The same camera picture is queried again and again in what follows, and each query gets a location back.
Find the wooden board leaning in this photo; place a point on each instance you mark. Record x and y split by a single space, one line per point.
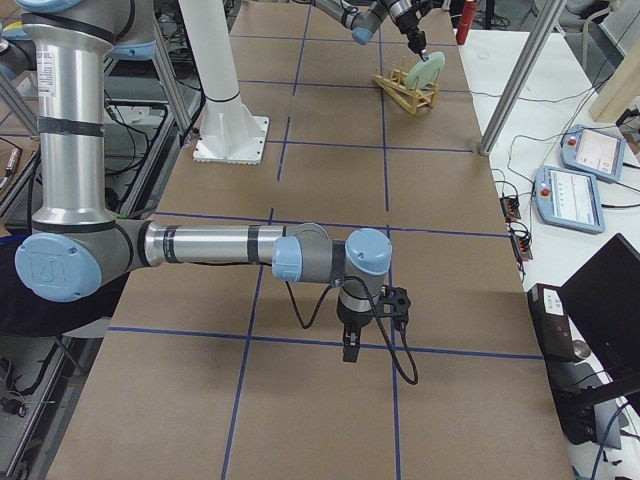
620 90

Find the pale green plate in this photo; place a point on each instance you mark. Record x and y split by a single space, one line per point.
425 72

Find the red cylinder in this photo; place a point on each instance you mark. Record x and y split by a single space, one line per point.
466 21

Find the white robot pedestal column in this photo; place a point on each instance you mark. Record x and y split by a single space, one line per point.
229 132

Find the far teach pendant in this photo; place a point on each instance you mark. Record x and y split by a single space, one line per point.
591 150

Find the teach pendant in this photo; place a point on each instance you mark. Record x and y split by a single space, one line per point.
591 150
569 199

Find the wooden dish rack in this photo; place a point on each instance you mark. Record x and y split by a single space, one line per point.
410 100

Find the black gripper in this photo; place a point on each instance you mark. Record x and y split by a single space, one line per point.
411 32
348 318

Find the aluminium frame post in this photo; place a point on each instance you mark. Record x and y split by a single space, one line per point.
520 73

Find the near teach pendant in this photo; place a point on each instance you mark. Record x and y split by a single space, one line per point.
569 199

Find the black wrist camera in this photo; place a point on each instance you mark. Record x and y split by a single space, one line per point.
394 303

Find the black monitor on stand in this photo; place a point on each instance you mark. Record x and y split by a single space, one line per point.
602 300

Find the black box with label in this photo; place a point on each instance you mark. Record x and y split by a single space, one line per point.
551 323

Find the far orange connector block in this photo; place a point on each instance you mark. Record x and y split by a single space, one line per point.
510 203

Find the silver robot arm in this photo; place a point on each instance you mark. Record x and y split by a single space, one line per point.
363 25
78 245

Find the orange connector block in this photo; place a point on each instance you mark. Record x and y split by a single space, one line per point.
510 203
521 240

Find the near orange connector block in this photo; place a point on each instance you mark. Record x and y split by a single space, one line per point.
521 240

